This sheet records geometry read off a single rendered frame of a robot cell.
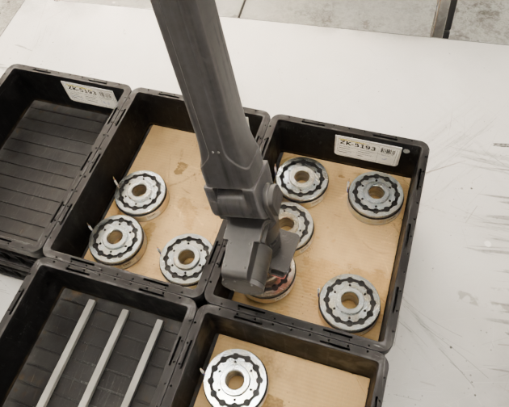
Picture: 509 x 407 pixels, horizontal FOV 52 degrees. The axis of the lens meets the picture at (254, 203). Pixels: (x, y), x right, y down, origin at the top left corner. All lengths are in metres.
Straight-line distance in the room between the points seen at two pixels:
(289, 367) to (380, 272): 0.23
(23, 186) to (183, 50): 0.73
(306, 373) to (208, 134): 0.47
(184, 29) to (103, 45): 1.10
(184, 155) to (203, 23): 0.62
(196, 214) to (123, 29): 0.77
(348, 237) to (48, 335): 0.57
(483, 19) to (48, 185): 2.14
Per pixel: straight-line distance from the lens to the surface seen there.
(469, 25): 2.72
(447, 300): 1.11
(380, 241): 0.99
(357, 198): 1.00
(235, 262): 0.66
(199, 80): 0.54
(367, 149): 1.02
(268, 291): 0.88
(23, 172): 1.22
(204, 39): 0.53
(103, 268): 0.91
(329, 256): 0.97
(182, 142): 1.14
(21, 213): 1.16
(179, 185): 1.08
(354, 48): 1.49
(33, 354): 1.02
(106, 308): 1.00
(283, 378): 0.90
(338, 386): 0.90
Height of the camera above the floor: 1.71
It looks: 59 degrees down
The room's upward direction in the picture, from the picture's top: 9 degrees counter-clockwise
